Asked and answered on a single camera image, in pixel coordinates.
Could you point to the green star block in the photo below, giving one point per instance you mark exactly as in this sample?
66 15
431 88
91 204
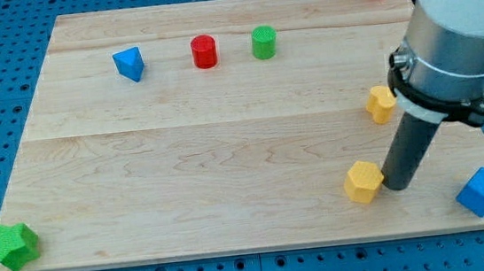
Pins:
18 246

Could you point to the yellow heart block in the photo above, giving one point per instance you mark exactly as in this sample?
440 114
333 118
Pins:
381 104

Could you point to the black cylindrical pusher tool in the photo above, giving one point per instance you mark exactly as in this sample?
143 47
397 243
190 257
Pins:
411 141

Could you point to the green cylinder block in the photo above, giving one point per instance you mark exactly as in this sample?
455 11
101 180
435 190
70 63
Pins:
264 42

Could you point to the light wooden board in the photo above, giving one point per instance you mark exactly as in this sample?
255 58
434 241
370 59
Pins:
248 156

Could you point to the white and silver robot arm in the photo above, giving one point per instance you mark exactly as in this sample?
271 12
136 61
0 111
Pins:
436 74

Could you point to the red cylinder block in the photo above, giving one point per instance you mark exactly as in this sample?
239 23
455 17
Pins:
204 51

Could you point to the blue triangular prism block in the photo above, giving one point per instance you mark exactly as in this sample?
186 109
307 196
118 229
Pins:
129 63

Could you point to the blue cube block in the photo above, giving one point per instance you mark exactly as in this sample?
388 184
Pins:
471 195

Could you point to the yellow hexagon block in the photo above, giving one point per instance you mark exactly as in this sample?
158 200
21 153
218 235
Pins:
363 182

